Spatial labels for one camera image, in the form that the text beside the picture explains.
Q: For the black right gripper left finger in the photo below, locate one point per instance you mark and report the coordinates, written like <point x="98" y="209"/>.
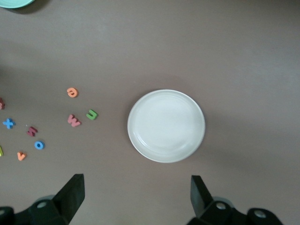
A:
<point x="68" y="201"/>

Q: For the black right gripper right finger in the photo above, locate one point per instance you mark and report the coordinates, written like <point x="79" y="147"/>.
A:
<point x="201" y="201"/>

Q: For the pink letter w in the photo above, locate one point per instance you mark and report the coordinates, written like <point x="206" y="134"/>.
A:
<point x="75" y="122"/>

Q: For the green letter u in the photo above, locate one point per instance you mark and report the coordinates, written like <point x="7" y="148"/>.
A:
<point x="89" y="116"/>

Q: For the orange letter e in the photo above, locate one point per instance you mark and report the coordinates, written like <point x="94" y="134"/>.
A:
<point x="68" y="92"/>

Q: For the orange letter v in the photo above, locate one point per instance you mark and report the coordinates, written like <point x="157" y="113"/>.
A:
<point x="21" y="157"/>

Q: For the blue letter o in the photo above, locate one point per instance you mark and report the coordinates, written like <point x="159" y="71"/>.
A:
<point x="35" y="145"/>

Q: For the red letter s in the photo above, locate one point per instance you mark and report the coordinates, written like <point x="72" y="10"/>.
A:
<point x="30" y="132"/>

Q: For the yellow letter k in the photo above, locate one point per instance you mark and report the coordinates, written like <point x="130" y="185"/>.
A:
<point x="1" y="152"/>

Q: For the beige round plate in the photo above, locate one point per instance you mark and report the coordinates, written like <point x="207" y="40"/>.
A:
<point x="166" y="125"/>

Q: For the blue letter x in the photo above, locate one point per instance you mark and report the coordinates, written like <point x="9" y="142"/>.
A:
<point x="9" y="123"/>

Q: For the red letter f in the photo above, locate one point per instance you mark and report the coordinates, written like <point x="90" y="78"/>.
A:
<point x="1" y="104"/>

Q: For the brown table cover sheet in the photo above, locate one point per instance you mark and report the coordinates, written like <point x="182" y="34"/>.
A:
<point x="234" y="58"/>

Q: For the green round plate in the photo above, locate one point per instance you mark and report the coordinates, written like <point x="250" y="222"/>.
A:
<point x="14" y="3"/>

